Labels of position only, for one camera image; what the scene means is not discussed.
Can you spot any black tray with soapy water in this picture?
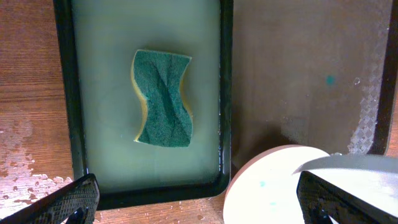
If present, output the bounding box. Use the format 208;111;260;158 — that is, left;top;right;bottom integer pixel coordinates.
54;1;233;210

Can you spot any white plate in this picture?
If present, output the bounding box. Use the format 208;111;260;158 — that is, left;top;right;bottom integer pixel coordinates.
223;145;397;224

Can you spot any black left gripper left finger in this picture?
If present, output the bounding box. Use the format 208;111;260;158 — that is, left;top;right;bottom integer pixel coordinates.
1;174;100;223

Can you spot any brown serving tray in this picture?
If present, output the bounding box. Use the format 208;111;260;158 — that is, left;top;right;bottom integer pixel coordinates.
231;0;397;168

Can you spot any green and yellow sponge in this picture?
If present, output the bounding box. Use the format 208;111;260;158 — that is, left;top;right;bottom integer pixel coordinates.
131;49;193;147

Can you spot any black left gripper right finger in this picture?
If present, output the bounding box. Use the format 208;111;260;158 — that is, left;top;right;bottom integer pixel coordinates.
296;171;397;224

